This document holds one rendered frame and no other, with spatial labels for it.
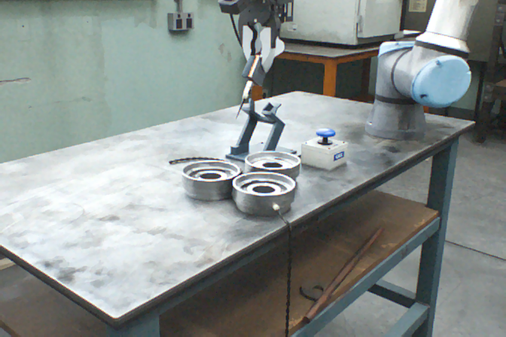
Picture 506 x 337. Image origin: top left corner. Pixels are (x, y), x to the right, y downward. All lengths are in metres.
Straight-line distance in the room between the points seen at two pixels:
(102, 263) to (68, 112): 1.90
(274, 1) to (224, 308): 0.61
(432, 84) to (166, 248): 0.68
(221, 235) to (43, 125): 1.83
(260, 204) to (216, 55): 2.39
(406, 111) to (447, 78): 0.18
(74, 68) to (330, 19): 1.48
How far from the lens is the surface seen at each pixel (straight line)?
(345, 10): 3.20
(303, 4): 3.35
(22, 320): 1.15
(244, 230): 0.84
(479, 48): 4.70
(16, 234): 0.88
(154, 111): 2.93
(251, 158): 1.05
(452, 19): 1.23
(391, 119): 1.35
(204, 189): 0.92
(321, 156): 1.10
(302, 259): 1.28
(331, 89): 3.02
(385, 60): 1.35
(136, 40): 2.80
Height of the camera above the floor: 1.17
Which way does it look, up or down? 18 degrees down
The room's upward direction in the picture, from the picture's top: 1 degrees clockwise
